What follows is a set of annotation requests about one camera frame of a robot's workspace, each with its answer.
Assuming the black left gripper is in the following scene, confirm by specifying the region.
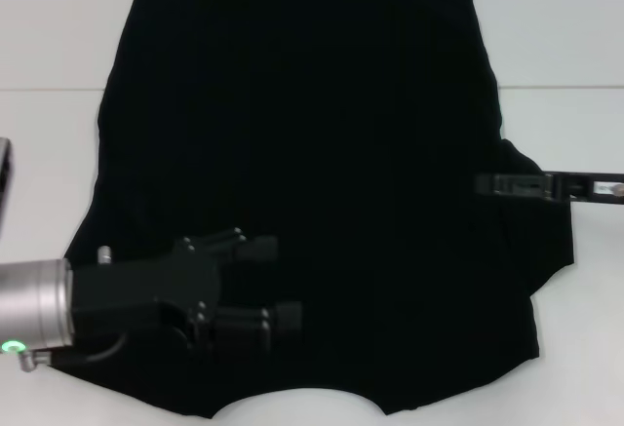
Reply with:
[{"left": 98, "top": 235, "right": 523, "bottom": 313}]
[{"left": 67, "top": 227, "right": 304, "bottom": 349}]

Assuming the black t-shirt with white print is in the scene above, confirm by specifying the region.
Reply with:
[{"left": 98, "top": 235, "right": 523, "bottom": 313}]
[{"left": 62, "top": 0, "right": 576, "bottom": 420}]

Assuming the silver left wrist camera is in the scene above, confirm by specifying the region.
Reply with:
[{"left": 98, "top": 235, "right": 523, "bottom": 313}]
[{"left": 0, "top": 136, "right": 16, "bottom": 238}]

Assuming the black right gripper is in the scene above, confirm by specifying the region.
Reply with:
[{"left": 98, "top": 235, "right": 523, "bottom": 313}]
[{"left": 475, "top": 171, "right": 624, "bottom": 203}]

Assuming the left gripper cable with plugs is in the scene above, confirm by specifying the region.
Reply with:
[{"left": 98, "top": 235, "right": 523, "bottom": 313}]
[{"left": 17, "top": 245, "right": 129, "bottom": 373}]

